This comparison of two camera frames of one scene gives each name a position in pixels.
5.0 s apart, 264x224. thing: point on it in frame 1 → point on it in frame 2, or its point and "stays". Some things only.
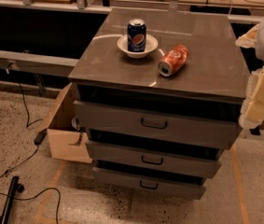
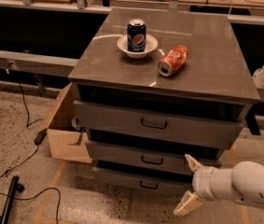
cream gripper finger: (262, 92) → (189, 203)
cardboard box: (66, 141) stays
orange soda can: (173, 61) stays
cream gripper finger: (249, 39) → (194, 164)
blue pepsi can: (136, 35) stays
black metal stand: (4, 218) stays
